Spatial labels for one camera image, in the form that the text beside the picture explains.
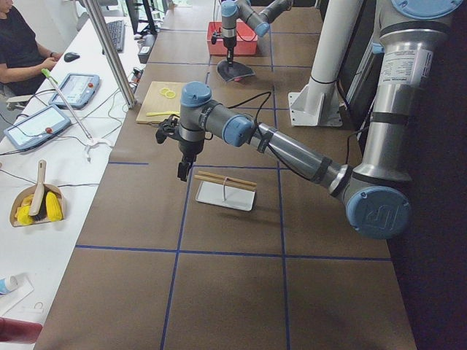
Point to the yellow plastic knife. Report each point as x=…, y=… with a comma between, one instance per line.
x=154, y=114

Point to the wooden rack bar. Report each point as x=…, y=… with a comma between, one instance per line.
x=225, y=180

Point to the yellow toy corn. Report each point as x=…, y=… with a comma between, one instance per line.
x=53, y=207

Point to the black adapter box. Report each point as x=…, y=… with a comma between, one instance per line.
x=145, y=47

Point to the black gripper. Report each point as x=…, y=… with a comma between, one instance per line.
x=189, y=147
x=229, y=43

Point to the wooden cutting board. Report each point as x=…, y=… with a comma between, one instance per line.
x=156, y=102

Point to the aluminium frame post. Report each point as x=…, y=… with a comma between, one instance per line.
x=100, y=26

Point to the white grabber stick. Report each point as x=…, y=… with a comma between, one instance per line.
x=92, y=141

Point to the teach pendant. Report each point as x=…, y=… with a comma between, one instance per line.
x=37, y=128
x=79, y=89

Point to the white rack tray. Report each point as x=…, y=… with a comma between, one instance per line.
x=225, y=196

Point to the wooden dustpan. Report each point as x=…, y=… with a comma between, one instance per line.
x=19, y=215

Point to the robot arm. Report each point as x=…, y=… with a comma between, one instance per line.
x=405, y=33
x=260, y=22

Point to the black computer mouse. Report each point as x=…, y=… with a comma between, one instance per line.
x=70, y=56

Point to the black keyboard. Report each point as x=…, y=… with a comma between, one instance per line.
x=116, y=31

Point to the seated person black shirt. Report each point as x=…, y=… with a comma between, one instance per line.
x=22, y=57

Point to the teach pendant near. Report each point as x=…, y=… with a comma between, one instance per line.
x=37, y=128

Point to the grey cloth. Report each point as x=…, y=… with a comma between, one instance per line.
x=237, y=70

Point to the hand brush wooden handle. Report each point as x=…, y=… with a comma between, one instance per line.
x=39, y=193

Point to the teach pendant far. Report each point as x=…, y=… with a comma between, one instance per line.
x=79, y=89

